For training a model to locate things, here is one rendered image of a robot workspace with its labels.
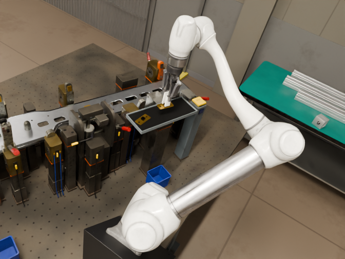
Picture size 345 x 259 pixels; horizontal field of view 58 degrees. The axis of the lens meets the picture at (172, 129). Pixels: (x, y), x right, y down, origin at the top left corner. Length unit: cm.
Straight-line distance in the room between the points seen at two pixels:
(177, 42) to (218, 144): 109
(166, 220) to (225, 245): 150
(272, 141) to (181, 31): 56
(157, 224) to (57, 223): 70
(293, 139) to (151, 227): 58
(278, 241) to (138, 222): 188
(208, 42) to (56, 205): 111
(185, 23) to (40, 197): 114
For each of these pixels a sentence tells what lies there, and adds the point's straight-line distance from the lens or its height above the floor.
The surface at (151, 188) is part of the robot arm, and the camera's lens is 135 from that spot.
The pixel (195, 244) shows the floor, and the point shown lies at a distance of 253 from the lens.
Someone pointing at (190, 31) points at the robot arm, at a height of 164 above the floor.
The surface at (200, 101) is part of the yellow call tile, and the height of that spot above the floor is 116.
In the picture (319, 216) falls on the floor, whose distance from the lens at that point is 323.
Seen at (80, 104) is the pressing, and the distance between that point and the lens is 183.
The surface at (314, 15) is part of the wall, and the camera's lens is 350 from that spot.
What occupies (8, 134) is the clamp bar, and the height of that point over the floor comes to 116.
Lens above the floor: 217
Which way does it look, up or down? 41 degrees down
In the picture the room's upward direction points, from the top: 16 degrees clockwise
